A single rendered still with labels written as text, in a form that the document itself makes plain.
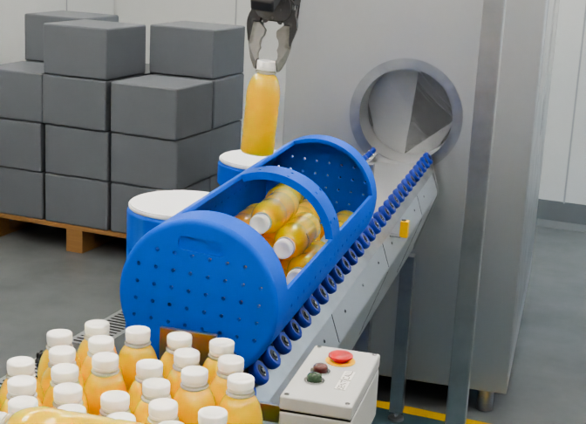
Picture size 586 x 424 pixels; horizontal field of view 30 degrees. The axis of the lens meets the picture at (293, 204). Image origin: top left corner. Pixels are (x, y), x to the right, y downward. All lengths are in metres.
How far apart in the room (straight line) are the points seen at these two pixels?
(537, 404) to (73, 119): 2.79
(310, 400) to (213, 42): 4.37
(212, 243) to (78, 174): 3.99
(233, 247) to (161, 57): 4.14
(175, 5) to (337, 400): 6.34
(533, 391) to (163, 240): 2.80
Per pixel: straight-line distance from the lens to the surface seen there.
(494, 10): 3.09
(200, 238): 1.81
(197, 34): 5.77
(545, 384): 4.52
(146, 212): 2.62
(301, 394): 1.48
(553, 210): 7.00
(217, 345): 1.67
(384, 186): 3.50
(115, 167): 5.64
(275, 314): 1.81
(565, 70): 6.87
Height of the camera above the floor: 1.70
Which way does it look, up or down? 14 degrees down
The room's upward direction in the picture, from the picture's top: 3 degrees clockwise
